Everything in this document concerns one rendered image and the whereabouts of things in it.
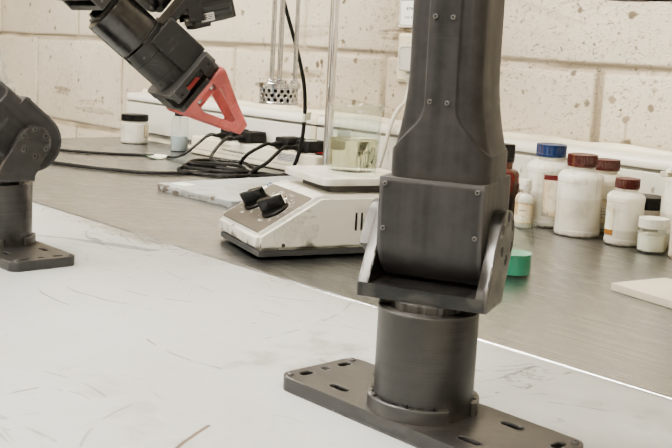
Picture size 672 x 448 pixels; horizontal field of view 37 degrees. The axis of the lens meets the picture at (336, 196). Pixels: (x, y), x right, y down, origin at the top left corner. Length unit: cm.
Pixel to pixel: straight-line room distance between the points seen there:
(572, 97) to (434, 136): 100
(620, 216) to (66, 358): 79
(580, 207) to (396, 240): 77
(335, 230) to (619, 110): 58
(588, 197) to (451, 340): 78
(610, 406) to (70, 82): 224
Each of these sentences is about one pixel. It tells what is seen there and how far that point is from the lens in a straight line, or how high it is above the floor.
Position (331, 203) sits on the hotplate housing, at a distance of 112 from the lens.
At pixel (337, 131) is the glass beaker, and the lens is 116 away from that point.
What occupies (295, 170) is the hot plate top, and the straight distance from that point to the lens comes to 119.
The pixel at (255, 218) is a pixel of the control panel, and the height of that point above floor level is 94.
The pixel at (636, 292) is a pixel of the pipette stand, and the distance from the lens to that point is 106.
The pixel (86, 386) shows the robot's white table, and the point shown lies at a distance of 70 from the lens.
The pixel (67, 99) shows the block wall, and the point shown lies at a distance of 282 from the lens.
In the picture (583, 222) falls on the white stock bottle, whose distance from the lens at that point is 138.
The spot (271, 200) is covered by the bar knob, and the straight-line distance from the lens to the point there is 113.
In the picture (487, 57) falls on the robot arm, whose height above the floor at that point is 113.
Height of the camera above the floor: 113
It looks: 8 degrees down
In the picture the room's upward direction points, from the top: 3 degrees clockwise
